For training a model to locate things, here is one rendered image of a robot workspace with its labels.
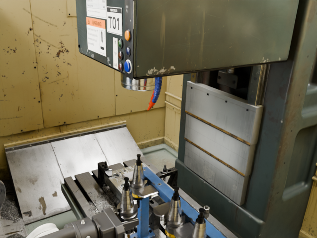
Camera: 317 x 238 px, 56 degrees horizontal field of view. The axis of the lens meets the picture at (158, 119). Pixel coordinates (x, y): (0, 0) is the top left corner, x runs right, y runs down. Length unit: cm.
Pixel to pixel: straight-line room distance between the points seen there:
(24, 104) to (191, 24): 148
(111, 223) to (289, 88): 83
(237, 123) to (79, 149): 123
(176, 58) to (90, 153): 147
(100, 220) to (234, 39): 68
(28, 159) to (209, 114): 124
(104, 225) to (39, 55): 139
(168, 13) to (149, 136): 188
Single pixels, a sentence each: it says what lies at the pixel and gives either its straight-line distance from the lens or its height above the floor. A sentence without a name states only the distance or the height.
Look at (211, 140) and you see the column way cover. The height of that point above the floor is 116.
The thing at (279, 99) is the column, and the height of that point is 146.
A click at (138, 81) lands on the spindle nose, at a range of 111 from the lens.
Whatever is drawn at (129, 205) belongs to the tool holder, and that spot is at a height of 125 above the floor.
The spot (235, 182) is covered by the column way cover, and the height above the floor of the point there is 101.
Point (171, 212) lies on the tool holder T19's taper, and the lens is 90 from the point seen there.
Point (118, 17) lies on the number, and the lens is 85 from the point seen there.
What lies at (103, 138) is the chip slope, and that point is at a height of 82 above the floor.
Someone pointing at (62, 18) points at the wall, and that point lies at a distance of 209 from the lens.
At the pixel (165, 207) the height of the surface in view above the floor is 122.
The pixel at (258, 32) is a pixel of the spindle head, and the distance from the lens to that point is 107.
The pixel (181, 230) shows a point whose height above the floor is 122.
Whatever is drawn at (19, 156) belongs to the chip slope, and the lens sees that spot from 220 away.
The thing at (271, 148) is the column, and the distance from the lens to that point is 138.
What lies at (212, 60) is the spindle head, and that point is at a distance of 95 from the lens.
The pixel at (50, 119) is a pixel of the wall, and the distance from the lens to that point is 220.
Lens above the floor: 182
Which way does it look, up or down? 22 degrees down
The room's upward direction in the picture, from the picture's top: 2 degrees clockwise
